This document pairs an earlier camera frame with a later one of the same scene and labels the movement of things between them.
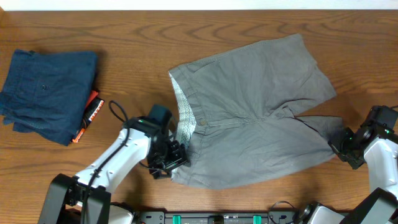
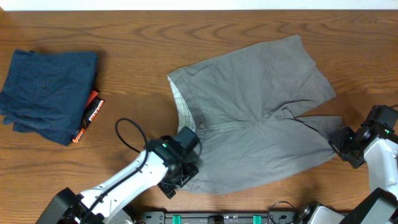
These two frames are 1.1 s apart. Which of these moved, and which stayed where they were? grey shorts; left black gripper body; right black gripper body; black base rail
Moved: left black gripper body
Stayed: grey shorts; right black gripper body; black base rail
